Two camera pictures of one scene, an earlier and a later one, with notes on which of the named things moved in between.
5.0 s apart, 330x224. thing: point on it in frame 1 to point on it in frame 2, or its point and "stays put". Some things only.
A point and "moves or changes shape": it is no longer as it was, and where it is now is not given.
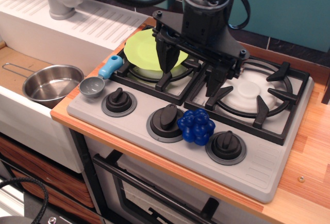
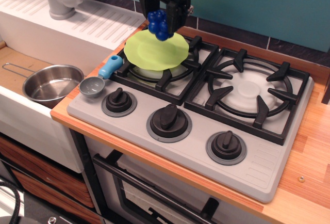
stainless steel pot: (49, 85) stays put
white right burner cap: (246, 89) stays put
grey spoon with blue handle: (93, 86) stays put
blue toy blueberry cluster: (197, 126) moves or changes shape
